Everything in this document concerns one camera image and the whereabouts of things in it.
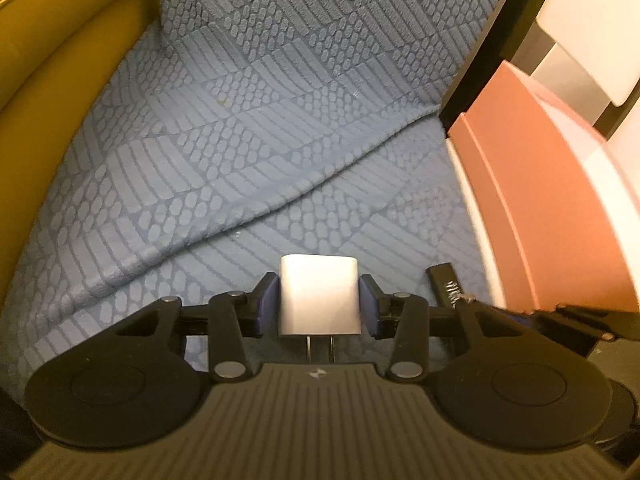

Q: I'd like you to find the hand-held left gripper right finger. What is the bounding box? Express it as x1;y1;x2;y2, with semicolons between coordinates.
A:
359;274;538;382

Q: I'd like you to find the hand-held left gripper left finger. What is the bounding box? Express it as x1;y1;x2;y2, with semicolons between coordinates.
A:
115;272;279;382

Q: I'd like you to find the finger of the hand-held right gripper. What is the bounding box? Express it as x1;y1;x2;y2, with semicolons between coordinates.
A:
502;302;640;358

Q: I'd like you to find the white power adapter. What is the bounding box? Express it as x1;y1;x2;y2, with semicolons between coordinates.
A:
277;254;362;363

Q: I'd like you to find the terracotta pink board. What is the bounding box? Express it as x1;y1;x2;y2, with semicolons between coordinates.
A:
445;59;640;317

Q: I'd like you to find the small black stick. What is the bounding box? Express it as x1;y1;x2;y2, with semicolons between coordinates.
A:
426;264;467;308

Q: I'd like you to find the blue quilted mat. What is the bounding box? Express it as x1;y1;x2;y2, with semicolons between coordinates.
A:
0;0;521;391

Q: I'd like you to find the beige folding chair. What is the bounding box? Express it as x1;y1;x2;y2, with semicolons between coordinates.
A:
439;0;640;141

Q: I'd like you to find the beige plastic panel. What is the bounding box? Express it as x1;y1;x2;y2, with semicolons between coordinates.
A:
530;0;640;108

